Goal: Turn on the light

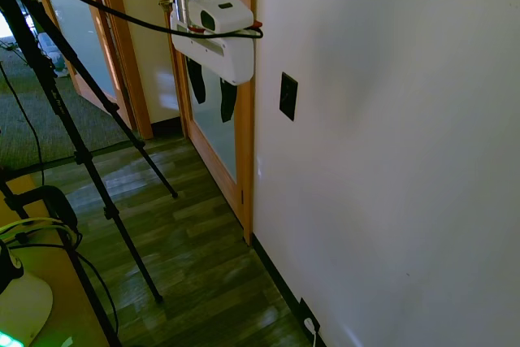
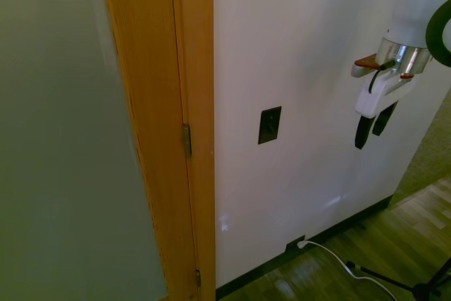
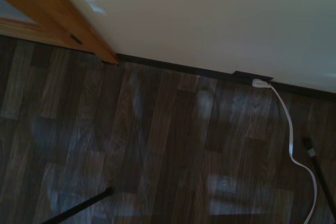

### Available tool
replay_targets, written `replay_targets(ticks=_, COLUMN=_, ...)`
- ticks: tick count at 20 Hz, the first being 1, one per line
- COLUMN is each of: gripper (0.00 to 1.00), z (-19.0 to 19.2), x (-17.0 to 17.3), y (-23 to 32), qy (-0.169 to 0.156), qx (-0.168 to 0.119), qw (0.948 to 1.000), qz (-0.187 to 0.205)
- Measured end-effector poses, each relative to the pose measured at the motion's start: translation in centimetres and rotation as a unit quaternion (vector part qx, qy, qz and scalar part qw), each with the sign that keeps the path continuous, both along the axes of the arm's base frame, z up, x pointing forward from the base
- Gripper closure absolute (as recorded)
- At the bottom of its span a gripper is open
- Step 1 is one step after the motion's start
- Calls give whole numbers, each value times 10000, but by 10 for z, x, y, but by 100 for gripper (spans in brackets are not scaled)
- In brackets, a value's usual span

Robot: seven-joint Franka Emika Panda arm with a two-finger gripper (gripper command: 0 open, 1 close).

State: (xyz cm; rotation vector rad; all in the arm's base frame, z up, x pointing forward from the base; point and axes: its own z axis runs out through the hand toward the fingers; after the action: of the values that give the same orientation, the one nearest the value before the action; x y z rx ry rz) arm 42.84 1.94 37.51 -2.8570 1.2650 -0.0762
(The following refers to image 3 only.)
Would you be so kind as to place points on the wooden door frame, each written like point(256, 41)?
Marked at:
point(86, 28)

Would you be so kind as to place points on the dark baseboard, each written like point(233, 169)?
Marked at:
point(183, 68)

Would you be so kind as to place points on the white power plug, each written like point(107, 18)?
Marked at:
point(260, 83)

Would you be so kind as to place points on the black wall outlet plate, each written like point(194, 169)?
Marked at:
point(242, 75)

